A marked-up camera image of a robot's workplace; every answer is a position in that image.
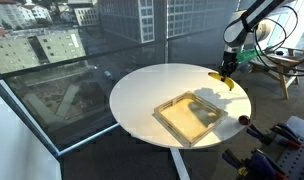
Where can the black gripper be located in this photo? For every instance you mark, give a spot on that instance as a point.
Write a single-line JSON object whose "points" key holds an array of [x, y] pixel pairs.
{"points": [[229, 61]]}

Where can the yellow banana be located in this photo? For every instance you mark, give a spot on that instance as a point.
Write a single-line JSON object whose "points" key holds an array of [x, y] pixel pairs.
{"points": [[229, 83]]}

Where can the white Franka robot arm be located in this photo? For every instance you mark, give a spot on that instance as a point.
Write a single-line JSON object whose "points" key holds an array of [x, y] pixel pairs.
{"points": [[235, 33]]}

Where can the shallow wooden tray box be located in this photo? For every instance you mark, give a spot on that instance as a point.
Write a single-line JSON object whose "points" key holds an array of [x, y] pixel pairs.
{"points": [[190, 120]]}

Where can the dark red plum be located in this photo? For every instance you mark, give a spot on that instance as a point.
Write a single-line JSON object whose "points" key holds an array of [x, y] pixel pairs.
{"points": [[244, 120]]}

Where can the wooden lounge chair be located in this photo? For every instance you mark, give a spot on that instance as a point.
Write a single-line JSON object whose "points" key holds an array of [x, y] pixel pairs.
{"points": [[282, 65]]}

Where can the window mullion bar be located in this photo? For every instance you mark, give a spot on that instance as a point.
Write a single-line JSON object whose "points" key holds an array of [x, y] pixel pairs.
{"points": [[166, 33]]}

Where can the blue clamp with orange tips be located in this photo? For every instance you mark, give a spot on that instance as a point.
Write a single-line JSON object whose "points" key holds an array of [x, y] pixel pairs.
{"points": [[285, 133]]}

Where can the blue black clamp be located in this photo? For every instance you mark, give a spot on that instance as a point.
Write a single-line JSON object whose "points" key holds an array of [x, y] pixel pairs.
{"points": [[258, 165]]}

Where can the white table leg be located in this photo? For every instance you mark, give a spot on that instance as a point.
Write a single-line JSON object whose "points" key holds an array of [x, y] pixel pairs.
{"points": [[179, 165]]}

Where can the perforated metal board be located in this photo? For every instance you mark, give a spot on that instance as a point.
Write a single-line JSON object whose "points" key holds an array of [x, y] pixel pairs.
{"points": [[297, 160]]}

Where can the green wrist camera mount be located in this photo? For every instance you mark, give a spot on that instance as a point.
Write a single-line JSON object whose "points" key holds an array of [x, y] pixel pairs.
{"points": [[248, 55]]}

